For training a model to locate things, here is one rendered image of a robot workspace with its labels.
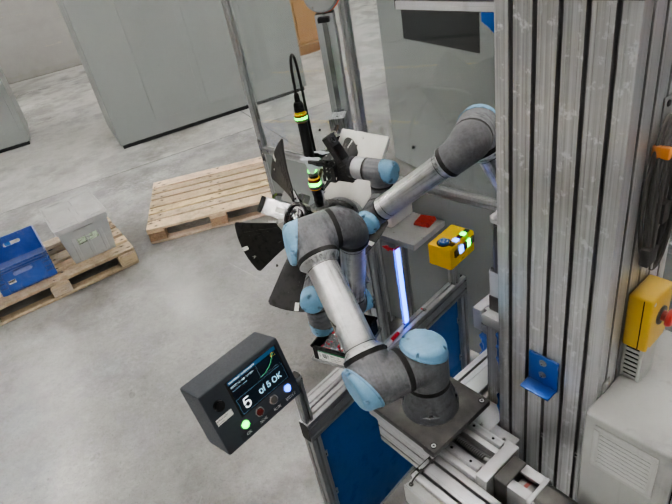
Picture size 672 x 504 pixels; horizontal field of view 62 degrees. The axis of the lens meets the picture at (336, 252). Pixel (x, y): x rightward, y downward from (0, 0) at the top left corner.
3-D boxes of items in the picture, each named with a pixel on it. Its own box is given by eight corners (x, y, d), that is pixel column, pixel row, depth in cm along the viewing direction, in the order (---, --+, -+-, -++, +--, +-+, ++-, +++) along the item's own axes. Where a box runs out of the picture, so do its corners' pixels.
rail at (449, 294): (458, 288, 229) (457, 273, 225) (466, 291, 226) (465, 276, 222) (303, 437, 179) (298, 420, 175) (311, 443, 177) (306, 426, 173)
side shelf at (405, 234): (385, 209, 284) (384, 203, 283) (445, 226, 261) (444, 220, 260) (354, 231, 271) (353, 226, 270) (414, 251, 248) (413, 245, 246)
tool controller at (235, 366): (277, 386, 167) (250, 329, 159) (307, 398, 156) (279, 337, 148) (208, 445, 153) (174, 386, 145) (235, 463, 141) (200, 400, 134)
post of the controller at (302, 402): (307, 414, 177) (294, 370, 166) (313, 418, 175) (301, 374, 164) (300, 420, 175) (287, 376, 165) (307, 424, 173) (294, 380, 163)
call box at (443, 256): (452, 246, 222) (451, 223, 216) (474, 252, 216) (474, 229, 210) (429, 266, 213) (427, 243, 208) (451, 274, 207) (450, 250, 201)
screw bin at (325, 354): (341, 321, 219) (338, 308, 216) (379, 330, 211) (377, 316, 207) (313, 359, 204) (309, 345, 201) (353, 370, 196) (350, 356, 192)
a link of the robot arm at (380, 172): (390, 190, 178) (388, 166, 173) (361, 186, 184) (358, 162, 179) (402, 179, 183) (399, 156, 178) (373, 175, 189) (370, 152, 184)
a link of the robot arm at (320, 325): (347, 329, 183) (341, 303, 177) (316, 342, 180) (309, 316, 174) (338, 316, 189) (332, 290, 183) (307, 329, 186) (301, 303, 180)
